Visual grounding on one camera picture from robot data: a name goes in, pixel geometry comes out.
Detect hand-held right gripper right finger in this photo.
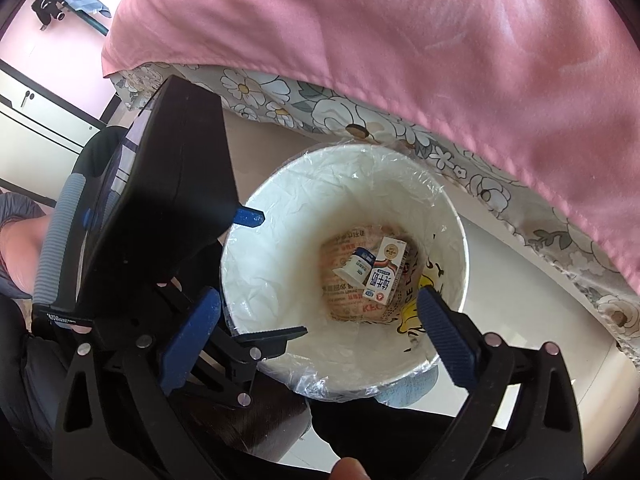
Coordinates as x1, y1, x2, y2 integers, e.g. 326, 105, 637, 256
416, 286, 587, 480

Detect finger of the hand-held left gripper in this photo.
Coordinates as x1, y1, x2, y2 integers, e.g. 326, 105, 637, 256
192, 326, 308, 408
232, 204, 266, 229

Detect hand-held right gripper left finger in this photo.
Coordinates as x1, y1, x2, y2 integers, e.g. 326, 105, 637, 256
52, 287, 224, 480

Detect white waste bin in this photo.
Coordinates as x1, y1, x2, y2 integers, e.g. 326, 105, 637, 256
220, 144, 471, 403

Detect person's left forearm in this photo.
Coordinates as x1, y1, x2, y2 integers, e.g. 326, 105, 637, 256
0, 192, 51, 302

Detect person's right hand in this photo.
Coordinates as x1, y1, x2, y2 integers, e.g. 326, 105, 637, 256
330, 457, 371, 480

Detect clear plastic bin liner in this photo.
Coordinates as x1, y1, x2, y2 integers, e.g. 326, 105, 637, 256
220, 142, 473, 407

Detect printed paper bag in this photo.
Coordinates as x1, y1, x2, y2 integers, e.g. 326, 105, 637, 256
320, 227, 426, 326

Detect white blue milk carton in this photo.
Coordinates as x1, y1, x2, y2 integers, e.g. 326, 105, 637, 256
362, 236, 407, 306

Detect small white yogurt cup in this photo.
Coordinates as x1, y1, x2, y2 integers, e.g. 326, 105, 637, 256
332, 247, 376, 289

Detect person's dark trousers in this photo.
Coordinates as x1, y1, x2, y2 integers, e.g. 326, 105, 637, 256
0, 295, 501, 480

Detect grey floral bed sheet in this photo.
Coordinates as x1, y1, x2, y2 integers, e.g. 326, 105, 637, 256
107, 60, 640, 356

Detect white cabinet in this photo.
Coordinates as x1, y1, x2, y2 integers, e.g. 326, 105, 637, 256
0, 60, 108, 206

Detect pink floral bedspread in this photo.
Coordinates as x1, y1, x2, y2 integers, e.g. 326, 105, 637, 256
101, 0, 640, 281

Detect black hanging object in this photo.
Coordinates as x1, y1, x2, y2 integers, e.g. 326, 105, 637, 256
31, 0, 67, 32

